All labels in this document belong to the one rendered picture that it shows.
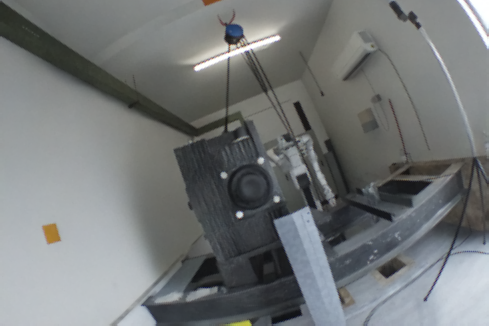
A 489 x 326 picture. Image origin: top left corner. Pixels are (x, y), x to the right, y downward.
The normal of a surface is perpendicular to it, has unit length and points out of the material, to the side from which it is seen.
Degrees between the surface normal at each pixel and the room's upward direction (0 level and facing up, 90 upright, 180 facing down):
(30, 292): 90
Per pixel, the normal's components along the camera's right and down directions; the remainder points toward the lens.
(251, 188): 0.07, -0.18
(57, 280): 0.93, -0.37
